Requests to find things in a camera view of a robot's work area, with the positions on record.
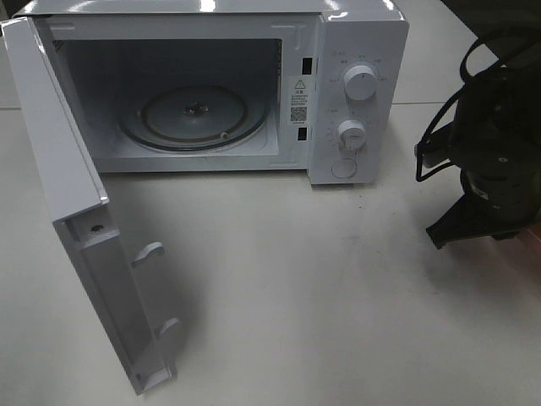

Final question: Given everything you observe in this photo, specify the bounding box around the round white door button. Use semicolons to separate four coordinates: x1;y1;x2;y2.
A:
331;158;357;178

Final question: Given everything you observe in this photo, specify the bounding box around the upper white power knob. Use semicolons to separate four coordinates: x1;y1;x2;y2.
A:
343;63;378;102

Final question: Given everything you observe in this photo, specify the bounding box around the white microwave door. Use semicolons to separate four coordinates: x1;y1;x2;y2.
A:
1;17;177;395

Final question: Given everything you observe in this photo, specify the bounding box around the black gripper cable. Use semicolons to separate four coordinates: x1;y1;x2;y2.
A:
414;27;541;183

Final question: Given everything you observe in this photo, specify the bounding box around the white timer knob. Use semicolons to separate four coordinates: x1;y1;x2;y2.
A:
336;119;367;151

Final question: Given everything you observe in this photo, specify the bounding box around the white microwave oven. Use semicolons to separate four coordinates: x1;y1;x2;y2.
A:
12;1;409;185

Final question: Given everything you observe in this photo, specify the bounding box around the glass microwave turntable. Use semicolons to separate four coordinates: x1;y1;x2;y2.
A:
118;85;270;152

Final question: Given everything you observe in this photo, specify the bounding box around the white warning label sticker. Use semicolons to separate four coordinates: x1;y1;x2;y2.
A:
287;74;314;126

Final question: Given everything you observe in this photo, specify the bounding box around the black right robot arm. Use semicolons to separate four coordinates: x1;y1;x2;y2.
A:
415;26;540;249

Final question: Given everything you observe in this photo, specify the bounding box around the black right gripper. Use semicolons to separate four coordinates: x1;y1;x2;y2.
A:
415;126;540;250

